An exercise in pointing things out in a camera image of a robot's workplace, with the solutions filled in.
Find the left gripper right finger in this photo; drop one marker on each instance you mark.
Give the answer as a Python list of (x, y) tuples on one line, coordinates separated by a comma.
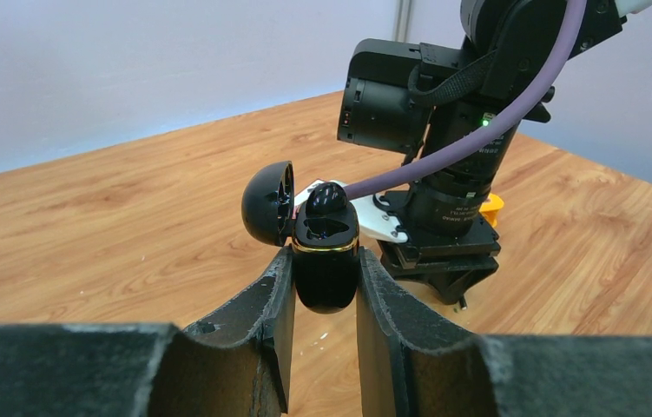
[(415, 362)]

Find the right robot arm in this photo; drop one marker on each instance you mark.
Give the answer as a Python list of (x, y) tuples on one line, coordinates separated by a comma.
[(452, 114)]

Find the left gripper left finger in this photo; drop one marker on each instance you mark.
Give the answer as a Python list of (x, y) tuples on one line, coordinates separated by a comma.
[(234, 361)]

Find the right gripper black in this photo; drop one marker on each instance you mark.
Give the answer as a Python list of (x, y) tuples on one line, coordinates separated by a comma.
[(451, 247)]

